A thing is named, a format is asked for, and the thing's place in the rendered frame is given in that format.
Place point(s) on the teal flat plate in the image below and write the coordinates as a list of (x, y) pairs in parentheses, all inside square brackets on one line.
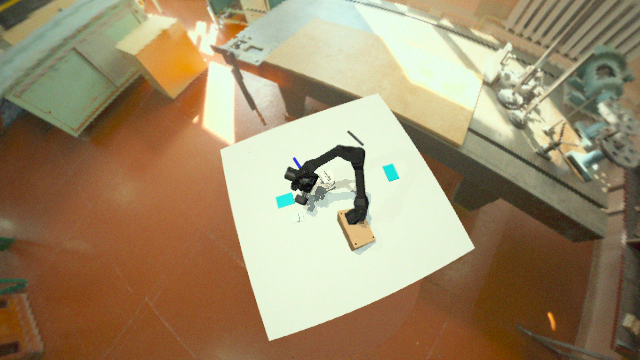
[(390, 172)]

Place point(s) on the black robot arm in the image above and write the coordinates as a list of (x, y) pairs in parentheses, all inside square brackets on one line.
[(356, 156)]

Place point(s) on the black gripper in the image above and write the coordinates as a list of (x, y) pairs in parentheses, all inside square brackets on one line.
[(301, 199)]

